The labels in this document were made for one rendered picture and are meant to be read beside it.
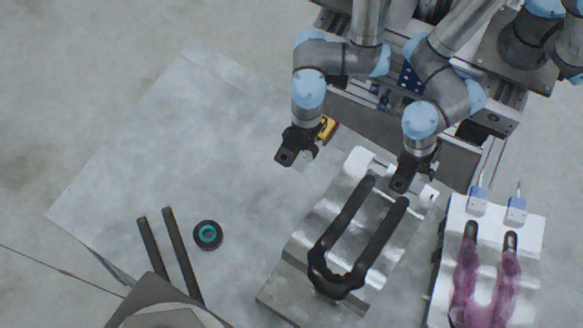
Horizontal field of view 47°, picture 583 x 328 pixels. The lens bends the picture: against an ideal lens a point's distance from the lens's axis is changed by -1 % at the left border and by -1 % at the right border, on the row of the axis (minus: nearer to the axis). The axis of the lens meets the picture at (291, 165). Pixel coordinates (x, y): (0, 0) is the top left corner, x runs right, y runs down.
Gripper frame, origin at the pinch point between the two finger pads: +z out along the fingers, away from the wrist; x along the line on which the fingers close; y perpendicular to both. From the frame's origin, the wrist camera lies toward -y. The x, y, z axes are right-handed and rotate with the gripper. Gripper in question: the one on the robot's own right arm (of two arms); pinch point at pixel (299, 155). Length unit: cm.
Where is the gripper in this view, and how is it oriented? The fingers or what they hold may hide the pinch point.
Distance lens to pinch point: 177.6
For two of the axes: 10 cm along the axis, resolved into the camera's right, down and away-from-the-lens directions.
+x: -8.4, -5.1, 2.0
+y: 5.5, -7.7, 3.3
